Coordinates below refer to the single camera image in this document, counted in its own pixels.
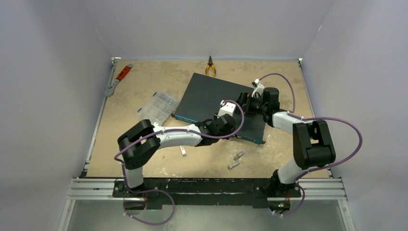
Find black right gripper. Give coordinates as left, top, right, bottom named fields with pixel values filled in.
left=233, top=92, right=268, bottom=117

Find dark grey network switch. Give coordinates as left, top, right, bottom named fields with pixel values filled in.
left=175, top=73, right=266, bottom=144

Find small white network plug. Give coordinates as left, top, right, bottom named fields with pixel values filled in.
left=180, top=145, right=186, bottom=156

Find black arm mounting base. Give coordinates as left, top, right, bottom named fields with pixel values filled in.
left=113, top=178, right=301, bottom=210

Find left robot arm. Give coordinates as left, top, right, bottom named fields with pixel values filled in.
left=117, top=114, right=236, bottom=197

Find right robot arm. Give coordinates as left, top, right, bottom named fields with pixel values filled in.
left=237, top=88, right=336, bottom=196

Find clear plastic organizer box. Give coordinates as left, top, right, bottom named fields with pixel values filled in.
left=137, top=91, right=180, bottom=126

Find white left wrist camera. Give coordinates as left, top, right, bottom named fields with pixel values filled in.
left=217, top=100, right=236, bottom=118

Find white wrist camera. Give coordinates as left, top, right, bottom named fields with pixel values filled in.
left=217, top=100, right=236, bottom=118
left=251, top=79, right=265, bottom=98

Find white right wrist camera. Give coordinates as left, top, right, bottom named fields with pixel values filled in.
left=251, top=79, right=265, bottom=98

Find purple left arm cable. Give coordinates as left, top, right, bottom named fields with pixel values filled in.
left=114, top=100, right=245, bottom=225

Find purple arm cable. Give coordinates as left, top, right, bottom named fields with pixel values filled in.
left=258, top=73, right=363, bottom=218
left=114, top=100, right=245, bottom=225

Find yellow handled pliers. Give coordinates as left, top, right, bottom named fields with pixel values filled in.
left=205, top=56, right=217, bottom=77

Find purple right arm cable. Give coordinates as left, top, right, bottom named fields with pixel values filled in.
left=258, top=73, right=363, bottom=218

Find aluminium frame rail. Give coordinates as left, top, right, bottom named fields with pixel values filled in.
left=67, top=178, right=347, bottom=200

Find red handled adjustable wrench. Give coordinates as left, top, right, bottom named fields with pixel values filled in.
left=104, top=64, right=133, bottom=97

